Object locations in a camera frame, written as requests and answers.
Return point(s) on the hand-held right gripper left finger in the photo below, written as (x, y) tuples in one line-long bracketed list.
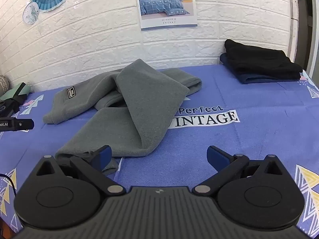
[(105, 154)]

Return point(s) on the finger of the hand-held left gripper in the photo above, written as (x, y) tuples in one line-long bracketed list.
[(23, 124)]

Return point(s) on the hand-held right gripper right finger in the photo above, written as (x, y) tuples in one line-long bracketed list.
[(213, 155)]

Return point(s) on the grey fleece pants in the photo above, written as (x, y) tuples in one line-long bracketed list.
[(139, 99)]

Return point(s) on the folded navy pants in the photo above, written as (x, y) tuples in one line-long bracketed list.
[(239, 76)]

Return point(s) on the folded black pants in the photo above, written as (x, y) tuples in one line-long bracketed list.
[(259, 57)]

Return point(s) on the black bag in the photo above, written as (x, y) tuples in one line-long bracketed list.
[(10, 107)]

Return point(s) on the patterned pillow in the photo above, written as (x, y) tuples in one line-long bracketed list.
[(3, 84)]

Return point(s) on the blue printed bedsheet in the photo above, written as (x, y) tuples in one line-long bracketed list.
[(261, 129)]

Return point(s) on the small clear paper fan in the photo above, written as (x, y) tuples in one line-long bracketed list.
[(31, 13)]

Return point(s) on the bedding wall poster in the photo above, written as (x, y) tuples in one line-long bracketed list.
[(165, 2)]

